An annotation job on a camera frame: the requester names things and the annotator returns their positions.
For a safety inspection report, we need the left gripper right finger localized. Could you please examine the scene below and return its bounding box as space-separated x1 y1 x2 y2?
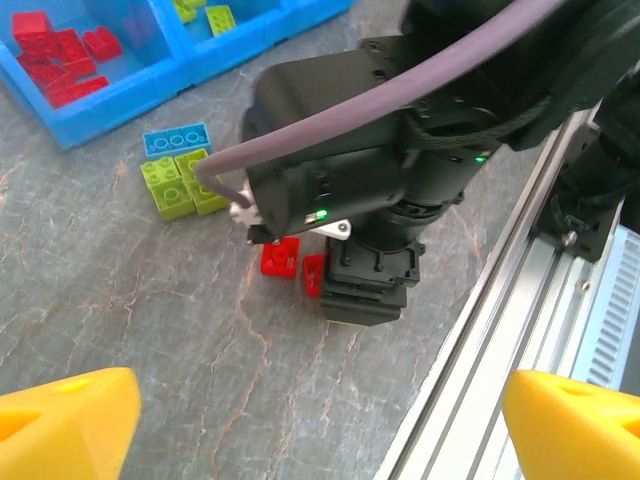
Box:
502 368 640 480

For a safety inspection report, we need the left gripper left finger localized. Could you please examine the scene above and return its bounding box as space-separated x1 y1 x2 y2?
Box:
0 366 142 480

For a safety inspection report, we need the small red lego brick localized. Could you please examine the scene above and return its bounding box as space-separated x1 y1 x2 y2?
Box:
260 236 302 278

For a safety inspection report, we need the long lime green lego brick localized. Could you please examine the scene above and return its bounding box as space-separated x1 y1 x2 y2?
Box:
173 148 234 217

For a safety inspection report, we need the blue plastic bin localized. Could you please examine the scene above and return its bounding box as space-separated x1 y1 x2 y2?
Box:
0 0 194 150
149 0 359 86

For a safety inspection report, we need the long blue lego brick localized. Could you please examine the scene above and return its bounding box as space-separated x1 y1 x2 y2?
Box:
143 122 214 160

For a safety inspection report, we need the small lime green lego brick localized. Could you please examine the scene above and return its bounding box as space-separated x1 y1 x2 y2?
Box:
149 179 196 223
139 154 184 189

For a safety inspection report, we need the purple camera cable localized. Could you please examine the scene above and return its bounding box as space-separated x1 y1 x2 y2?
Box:
194 0 569 209

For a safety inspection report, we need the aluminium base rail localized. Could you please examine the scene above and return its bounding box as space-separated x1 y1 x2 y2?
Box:
377 112 640 480

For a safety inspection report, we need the grey slotted cable duct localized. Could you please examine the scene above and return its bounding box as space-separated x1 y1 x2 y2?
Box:
584 224 640 396

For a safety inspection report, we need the black braided cable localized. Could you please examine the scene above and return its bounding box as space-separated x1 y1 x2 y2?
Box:
404 94 556 151

